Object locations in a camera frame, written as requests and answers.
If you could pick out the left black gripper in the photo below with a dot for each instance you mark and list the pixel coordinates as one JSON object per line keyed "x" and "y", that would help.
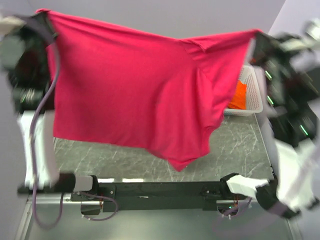
{"x": 40, "y": 22}

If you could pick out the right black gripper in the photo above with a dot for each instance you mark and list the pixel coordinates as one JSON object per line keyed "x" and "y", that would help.
{"x": 266, "y": 42}

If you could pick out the magenta t shirt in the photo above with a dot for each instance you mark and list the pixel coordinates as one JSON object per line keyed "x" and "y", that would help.
{"x": 130, "y": 88}

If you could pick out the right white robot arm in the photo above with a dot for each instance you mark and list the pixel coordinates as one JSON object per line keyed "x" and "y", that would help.
{"x": 292, "y": 190}

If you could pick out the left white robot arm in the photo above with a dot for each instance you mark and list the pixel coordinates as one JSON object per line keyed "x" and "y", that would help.
{"x": 36, "y": 127}

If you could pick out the white plastic basket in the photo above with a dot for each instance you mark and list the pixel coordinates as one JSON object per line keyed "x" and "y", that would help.
{"x": 253, "y": 99}

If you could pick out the orange t shirt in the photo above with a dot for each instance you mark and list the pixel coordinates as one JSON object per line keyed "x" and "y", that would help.
{"x": 238, "y": 101}

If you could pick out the black base beam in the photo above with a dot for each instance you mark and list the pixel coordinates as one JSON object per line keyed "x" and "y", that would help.
{"x": 161, "y": 195}

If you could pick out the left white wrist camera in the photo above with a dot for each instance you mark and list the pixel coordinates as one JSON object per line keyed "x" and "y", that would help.
{"x": 8, "y": 23}

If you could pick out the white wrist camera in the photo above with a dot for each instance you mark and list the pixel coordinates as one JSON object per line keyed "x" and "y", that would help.
{"x": 8, "y": 23}
{"x": 310, "y": 40}

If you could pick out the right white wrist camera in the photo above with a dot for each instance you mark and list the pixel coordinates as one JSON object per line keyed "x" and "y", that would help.
{"x": 310, "y": 40}

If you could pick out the aluminium frame rail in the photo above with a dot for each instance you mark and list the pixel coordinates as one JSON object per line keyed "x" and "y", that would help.
{"x": 56, "y": 219}

